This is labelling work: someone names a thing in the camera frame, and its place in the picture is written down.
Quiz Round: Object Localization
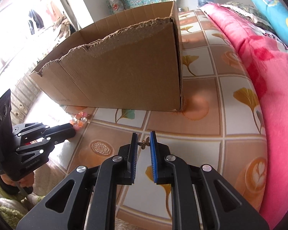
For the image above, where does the gold butterfly pendant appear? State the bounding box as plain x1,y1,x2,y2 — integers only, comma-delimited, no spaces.
138,136,150,150

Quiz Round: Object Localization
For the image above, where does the left hand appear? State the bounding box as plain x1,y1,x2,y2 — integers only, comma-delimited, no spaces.
0,172,35,195

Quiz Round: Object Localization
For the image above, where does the green sleeve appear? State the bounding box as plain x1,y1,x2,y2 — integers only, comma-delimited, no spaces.
0,185,44,229

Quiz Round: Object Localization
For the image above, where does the brown cardboard box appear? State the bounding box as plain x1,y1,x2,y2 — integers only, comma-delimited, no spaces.
30,1,183,112

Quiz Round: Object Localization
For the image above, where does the pink blanket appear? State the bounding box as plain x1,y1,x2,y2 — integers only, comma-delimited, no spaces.
202,3,288,229

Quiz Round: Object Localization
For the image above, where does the blue cartoon pillow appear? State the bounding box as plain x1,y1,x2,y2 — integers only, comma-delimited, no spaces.
251,0,288,46

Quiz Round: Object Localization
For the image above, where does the pink bead bracelet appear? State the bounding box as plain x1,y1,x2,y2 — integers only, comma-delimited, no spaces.
68,111,88,130

